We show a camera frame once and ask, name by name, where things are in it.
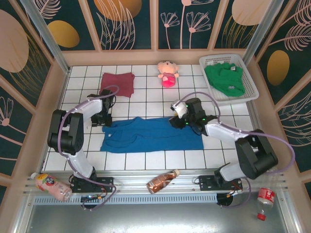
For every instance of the blue tank top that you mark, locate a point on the blue tank top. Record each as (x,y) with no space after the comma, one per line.
(150,138)

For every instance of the maroon tank top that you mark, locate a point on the maroon tank top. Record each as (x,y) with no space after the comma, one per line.
(119,82)

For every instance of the green tank top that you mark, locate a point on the green tank top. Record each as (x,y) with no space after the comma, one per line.
(226,77)

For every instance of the pink plush doll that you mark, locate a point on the pink plush doll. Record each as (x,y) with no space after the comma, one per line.
(167,72)

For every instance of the brown drink bottle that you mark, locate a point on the brown drink bottle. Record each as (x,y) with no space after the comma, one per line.
(160,182)

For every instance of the white plastic laundry basket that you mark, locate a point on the white plastic laundry basket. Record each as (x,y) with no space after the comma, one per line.
(249,81)

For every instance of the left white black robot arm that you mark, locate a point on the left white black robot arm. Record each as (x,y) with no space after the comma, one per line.
(64,136)

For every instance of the pink drink bottle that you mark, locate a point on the pink drink bottle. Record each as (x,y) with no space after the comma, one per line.
(51,185)

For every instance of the grey metal panel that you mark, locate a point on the grey metal panel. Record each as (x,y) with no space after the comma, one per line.
(145,218)

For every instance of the red label cola bottle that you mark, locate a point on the red label cola bottle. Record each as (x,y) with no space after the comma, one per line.
(266,195)

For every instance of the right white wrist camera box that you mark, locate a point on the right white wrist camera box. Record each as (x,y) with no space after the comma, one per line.
(180,110)

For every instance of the aluminium rail base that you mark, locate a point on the aluminium rail base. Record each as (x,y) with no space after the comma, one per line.
(187,180)

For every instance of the aluminium frame post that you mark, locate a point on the aluminium frame post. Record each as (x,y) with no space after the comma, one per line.
(46,31)
(257,34)

